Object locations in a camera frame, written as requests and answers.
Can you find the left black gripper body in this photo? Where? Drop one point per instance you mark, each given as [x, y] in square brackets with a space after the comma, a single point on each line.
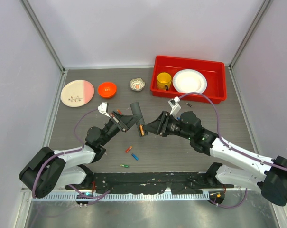
[112, 128]

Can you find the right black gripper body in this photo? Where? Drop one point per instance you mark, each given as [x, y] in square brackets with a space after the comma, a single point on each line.
[172, 126]

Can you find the black remote control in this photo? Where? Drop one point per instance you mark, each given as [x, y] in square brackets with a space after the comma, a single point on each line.
[136, 110]

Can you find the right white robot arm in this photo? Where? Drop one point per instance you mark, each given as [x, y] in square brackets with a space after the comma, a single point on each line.
[262, 174]

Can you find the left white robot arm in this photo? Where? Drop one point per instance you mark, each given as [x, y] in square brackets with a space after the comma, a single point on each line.
[49, 169]

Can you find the orange bowl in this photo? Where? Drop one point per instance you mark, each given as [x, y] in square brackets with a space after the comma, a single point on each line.
[107, 90]

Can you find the small floral bowl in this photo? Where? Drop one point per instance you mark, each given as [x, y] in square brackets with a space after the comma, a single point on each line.
[137, 84]

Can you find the white paper plate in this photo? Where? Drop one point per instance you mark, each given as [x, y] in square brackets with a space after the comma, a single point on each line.
[187, 80]

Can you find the yellow mug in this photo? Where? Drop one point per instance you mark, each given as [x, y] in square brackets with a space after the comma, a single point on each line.
[164, 81]

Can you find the pink and cream plate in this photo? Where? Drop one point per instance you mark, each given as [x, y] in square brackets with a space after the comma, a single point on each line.
[77, 93]

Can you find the red plastic bin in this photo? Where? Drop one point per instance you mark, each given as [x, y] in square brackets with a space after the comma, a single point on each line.
[213, 71]

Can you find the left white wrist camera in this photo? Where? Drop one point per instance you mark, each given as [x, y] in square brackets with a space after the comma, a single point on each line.
[103, 109]

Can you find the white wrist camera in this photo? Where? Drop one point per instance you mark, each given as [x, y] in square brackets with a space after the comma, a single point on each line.
[175, 106]
[103, 109]

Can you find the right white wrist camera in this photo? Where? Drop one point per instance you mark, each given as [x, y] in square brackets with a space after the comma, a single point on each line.
[175, 106]

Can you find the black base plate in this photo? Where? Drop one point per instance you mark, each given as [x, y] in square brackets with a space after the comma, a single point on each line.
[151, 183]

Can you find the white slotted cable duct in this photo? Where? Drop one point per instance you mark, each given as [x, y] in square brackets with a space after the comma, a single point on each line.
[166, 196]

